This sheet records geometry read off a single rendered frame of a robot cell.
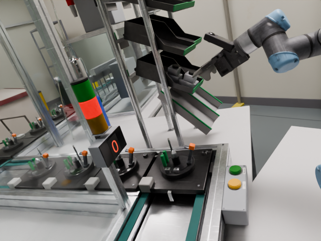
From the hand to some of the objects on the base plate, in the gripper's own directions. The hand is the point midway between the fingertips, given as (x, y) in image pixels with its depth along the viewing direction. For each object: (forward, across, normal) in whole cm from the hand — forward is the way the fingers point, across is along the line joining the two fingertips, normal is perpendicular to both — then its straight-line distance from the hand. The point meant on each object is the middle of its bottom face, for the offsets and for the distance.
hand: (197, 71), depth 95 cm
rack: (+39, +7, -27) cm, 48 cm away
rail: (+4, -50, -44) cm, 67 cm away
